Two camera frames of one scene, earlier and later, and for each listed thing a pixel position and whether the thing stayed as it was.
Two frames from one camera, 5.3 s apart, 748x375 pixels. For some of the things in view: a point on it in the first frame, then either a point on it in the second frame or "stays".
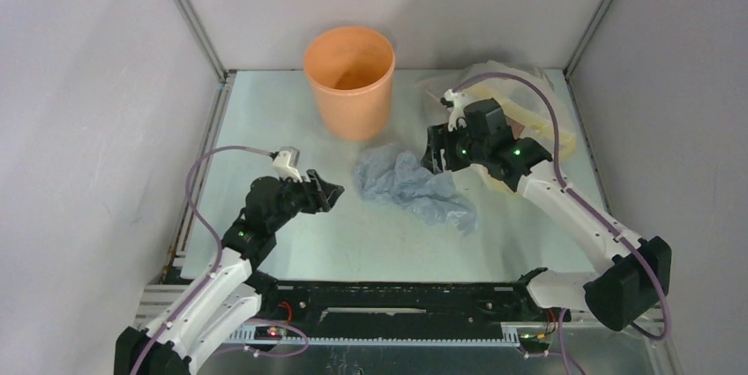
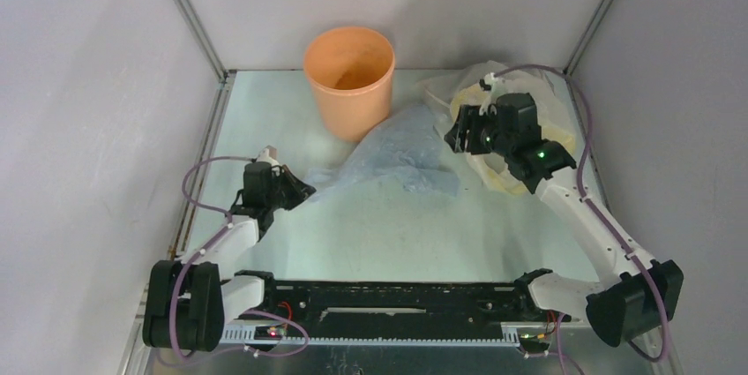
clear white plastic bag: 527,93 stays
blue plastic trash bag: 400,177 to 403,146
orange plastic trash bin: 351,69 stays
